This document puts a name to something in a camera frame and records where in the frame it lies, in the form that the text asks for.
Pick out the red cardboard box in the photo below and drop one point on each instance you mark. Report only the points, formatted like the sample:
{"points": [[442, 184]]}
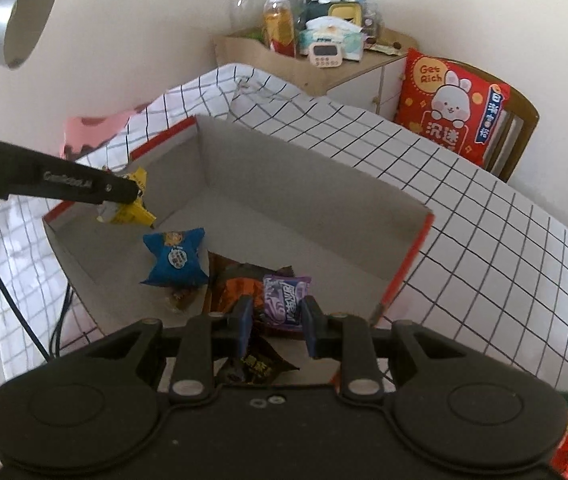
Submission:
{"points": [[289, 220]]}

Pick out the orange juice bottle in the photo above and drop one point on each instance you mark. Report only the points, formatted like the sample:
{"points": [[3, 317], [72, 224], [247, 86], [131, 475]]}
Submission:
{"points": [[280, 25]]}

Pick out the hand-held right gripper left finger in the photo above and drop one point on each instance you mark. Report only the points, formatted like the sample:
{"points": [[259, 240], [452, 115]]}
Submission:
{"points": [[244, 320]]}

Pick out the red rabbit cushion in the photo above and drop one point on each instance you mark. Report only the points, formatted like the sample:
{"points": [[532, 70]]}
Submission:
{"points": [[449, 105]]}

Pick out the clear glass dome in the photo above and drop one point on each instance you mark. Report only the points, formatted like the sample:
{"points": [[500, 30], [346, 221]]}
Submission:
{"points": [[246, 5]]}

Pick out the yellow snack packet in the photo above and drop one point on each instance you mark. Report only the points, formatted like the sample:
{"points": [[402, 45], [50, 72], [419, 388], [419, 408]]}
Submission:
{"points": [[133, 214]]}

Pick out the yellow green case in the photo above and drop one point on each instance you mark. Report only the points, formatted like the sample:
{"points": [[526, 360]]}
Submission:
{"points": [[345, 12]]}

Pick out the white kitchen timer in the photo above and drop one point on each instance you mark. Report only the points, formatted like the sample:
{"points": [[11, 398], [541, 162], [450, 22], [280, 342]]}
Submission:
{"points": [[325, 55]]}

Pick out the flat snack wrapper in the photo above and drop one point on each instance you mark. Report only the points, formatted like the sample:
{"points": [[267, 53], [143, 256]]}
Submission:
{"points": [[386, 49]]}

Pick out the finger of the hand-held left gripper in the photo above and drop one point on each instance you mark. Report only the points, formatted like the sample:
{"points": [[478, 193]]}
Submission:
{"points": [[121, 191]]}

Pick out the small clear jar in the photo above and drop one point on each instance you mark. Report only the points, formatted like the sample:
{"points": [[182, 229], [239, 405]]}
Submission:
{"points": [[373, 24]]}

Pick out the purple snack packet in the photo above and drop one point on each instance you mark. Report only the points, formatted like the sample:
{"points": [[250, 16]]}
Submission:
{"points": [[281, 302]]}

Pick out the wooden chair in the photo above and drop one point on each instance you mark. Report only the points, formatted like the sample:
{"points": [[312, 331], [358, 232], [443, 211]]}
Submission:
{"points": [[521, 125]]}

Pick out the checked tablecloth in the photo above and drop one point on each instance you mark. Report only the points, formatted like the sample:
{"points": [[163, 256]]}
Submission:
{"points": [[464, 260]]}

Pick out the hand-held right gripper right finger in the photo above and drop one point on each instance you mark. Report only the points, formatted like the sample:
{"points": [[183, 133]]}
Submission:
{"points": [[310, 327]]}

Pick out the wooden side cabinet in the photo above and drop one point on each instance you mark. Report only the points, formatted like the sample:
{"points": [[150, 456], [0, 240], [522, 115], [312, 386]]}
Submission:
{"points": [[354, 75]]}

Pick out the blue snack packet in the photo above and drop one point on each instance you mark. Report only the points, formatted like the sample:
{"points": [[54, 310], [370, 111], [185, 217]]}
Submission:
{"points": [[176, 257]]}

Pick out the orange brown snack bag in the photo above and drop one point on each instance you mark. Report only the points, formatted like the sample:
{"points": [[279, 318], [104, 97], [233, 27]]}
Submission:
{"points": [[234, 285]]}

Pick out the tissue pack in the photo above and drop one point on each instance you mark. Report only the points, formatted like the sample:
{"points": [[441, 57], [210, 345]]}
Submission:
{"points": [[346, 42]]}

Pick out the pink spotted cloth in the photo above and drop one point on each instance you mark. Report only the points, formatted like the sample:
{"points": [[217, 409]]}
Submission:
{"points": [[93, 127]]}

